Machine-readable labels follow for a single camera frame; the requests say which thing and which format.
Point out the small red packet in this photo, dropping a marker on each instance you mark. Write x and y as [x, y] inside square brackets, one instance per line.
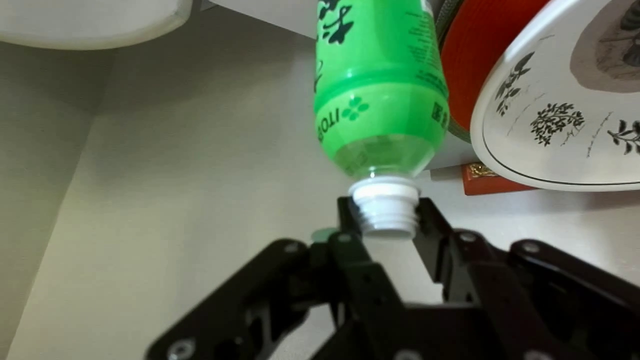
[491, 180]

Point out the plain white dish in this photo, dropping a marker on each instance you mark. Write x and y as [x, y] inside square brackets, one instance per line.
[86, 21]

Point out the white plate with black pattern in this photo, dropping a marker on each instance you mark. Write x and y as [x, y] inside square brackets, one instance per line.
[566, 101]

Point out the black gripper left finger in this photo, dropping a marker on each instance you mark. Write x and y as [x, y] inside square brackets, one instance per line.
[313, 293]

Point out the green plastic bottle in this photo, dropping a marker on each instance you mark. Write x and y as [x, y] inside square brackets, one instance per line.
[380, 87]

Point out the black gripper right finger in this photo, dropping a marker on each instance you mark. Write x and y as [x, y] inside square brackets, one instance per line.
[506, 293]

